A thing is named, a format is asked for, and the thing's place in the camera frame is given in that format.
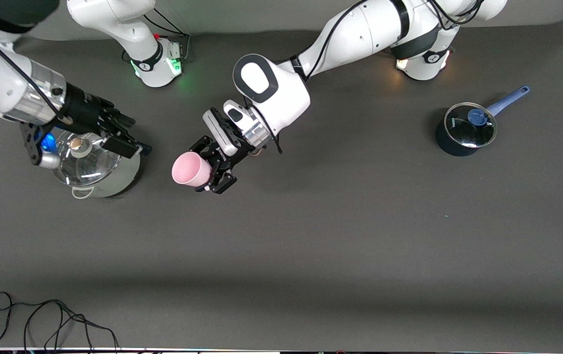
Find pink plastic cup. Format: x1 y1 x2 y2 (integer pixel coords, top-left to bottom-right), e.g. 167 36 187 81
171 151 212 187

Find pale grey stockpot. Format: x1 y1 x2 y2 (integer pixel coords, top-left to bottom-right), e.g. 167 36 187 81
52 130 141 199

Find glass lid with brass knob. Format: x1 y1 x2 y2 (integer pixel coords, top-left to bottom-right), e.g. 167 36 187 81
52 130 121 187

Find dark blue saucepan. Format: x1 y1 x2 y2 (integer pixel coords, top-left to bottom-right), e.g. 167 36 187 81
435 86 531 157

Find glass lid with blue knob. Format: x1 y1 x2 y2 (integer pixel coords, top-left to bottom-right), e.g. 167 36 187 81
444 102 498 148

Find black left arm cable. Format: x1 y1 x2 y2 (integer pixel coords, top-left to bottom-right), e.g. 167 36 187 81
242 0 483 155

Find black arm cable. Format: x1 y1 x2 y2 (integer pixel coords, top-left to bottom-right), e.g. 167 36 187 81
0 17 73 123
242 0 483 155

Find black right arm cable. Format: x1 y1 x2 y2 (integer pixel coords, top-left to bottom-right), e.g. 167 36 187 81
0 17 73 123

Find black right arm base cables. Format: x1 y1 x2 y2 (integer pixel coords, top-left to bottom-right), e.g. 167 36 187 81
144 10 191 62

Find loose thin black cable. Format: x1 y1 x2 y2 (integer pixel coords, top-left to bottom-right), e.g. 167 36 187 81
0 292 120 352

